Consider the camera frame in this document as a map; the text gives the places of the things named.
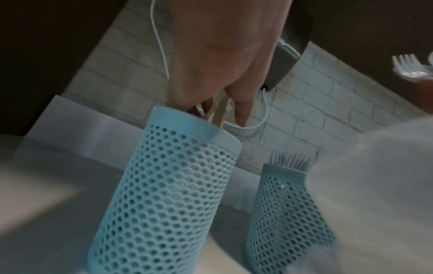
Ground person's left hand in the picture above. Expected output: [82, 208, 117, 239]
[168, 0, 294, 128]

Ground beige wooden sticks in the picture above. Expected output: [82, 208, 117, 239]
[203, 97, 235, 129]

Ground single white plastic fork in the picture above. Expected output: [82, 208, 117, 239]
[391, 53, 433, 81]

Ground bundle of white plastic forks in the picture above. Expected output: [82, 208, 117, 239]
[269, 150, 312, 172]

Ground dark cabinet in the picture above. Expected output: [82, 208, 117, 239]
[0, 0, 130, 138]
[271, 0, 433, 81]

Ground large blue perforated holder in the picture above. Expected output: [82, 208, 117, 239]
[87, 105, 243, 274]

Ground small blue perforated holder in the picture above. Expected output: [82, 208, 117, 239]
[244, 163, 343, 274]

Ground white plastic bag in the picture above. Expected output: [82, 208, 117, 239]
[271, 114, 433, 274]

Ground white cable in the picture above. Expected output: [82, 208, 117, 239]
[150, 0, 271, 131]

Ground grey wall device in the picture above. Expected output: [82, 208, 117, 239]
[261, 37, 302, 92]

